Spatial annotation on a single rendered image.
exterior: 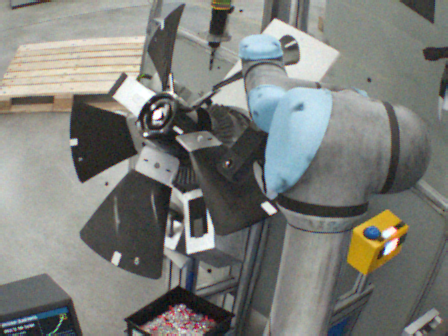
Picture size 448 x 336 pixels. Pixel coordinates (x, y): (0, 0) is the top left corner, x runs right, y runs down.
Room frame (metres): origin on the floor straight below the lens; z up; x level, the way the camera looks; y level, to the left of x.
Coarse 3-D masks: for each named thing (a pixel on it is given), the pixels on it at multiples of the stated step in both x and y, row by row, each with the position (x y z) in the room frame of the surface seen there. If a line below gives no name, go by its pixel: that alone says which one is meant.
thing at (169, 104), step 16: (160, 96) 1.50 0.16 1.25; (176, 96) 1.48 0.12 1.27; (144, 112) 1.49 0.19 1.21; (176, 112) 1.44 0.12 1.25; (192, 112) 1.49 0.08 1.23; (208, 112) 1.55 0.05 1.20; (144, 128) 1.46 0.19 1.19; (160, 128) 1.44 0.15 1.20; (192, 128) 1.47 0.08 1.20; (208, 128) 1.50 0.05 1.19; (160, 144) 1.43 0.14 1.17
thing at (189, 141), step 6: (198, 132) 1.47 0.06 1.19; (204, 132) 1.47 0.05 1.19; (180, 138) 1.42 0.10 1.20; (186, 138) 1.43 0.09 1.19; (192, 138) 1.44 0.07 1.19; (204, 138) 1.45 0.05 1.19; (210, 138) 1.46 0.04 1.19; (186, 144) 1.40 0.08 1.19; (192, 144) 1.41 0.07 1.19; (198, 144) 1.42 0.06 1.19; (204, 144) 1.42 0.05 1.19; (210, 144) 1.43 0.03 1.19; (216, 144) 1.44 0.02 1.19; (192, 150) 1.39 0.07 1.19
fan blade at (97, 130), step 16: (80, 112) 1.63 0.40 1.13; (96, 112) 1.59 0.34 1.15; (112, 112) 1.57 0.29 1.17; (80, 128) 1.61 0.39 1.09; (96, 128) 1.58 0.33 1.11; (112, 128) 1.56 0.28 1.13; (128, 128) 1.54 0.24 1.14; (80, 144) 1.60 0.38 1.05; (96, 144) 1.57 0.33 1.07; (112, 144) 1.55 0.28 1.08; (128, 144) 1.54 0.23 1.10; (96, 160) 1.57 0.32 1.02; (112, 160) 1.55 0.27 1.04; (80, 176) 1.58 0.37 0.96
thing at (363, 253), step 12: (384, 216) 1.42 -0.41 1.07; (360, 228) 1.36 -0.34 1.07; (384, 228) 1.37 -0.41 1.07; (360, 240) 1.32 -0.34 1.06; (372, 240) 1.31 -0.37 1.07; (384, 240) 1.31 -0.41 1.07; (360, 252) 1.31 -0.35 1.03; (372, 252) 1.28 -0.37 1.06; (384, 252) 1.32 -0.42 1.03; (396, 252) 1.37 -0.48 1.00; (360, 264) 1.30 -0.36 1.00; (372, 264) 1.29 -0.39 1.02
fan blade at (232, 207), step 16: (192, 160) 1.35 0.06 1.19; (208, 160) 1.36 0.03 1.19; (208, 176) 1.31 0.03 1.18; (224, 176) 1.32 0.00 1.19; (208, 192) 1.27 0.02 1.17; (224, 192) 1.27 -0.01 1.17; (240, 192) 1.28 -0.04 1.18; (256, 192) 1.28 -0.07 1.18; (208, 208) 1.24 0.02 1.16; (224, 208) 1.24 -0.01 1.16; (240, 208) 1.24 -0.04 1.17; (256, 208) 1.24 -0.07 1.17; (224, 224) 1.20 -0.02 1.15; (240, 224) 1.20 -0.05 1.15
